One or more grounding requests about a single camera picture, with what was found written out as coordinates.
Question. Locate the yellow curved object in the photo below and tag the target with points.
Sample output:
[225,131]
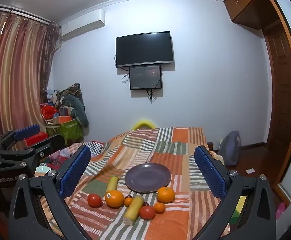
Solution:
[144,123]

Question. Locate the purple round plate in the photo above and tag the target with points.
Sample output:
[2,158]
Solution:
[148,177]

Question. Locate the pink slipper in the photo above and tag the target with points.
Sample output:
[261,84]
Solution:
[281,210]

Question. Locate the black wall television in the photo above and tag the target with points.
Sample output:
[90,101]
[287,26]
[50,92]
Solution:
[144,48]

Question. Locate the brown wooden door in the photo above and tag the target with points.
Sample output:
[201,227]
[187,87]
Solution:
[280,80]

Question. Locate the red tomato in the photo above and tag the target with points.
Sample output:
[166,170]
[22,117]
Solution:
[147,212]
[94,200]

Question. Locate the yellow banana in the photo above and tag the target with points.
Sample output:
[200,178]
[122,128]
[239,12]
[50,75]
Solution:
[133,211]
[112,184]

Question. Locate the white air conditioner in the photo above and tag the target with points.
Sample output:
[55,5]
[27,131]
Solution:
[83,25]

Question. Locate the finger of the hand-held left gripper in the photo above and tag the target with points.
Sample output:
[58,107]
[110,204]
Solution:
[50,143]
[26,131]

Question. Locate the wooden overhead cabinet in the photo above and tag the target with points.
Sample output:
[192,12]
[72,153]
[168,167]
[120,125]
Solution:
[248,2]

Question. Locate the red plastic bag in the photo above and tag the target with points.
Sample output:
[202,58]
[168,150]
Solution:
[48,111]

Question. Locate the orange box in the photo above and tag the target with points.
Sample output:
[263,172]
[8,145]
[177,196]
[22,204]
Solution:
[61,119]

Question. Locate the large orange with sticker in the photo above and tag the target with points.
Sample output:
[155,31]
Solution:
[165,194]
[114,199]

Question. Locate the checkered cloth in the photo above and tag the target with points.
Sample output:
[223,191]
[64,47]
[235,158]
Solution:
[95,148]

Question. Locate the red flat box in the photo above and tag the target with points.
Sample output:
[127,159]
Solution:
[36,138]

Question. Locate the grey backpack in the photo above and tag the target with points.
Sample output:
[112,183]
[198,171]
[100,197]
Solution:
[230,150]

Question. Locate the dark patterned cushion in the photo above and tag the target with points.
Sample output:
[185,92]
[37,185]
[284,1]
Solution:
[73,90]

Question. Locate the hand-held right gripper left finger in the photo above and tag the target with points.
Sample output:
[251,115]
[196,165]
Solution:
[75,172]

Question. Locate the small tangerine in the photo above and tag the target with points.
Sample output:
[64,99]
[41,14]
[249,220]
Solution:
[128,202]
[159,207]

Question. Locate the beige cloth orange trim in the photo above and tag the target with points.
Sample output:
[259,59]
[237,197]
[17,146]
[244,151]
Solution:
[218,158]

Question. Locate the small black wall monitor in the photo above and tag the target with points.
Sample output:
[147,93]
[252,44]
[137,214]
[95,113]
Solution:
[145,77]

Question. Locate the striped red curtain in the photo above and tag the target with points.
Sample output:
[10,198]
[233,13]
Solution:
[18,67]

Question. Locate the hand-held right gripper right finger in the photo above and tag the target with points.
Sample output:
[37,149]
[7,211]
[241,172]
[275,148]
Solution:
[209,172]

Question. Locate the striped patchwork blanket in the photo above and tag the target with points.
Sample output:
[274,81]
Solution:
[180,160]

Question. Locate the curtain rod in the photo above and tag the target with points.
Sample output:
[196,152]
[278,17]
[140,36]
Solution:
[23,13]

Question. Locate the white paper sheet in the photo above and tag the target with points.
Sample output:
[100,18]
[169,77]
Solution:
[250,170]

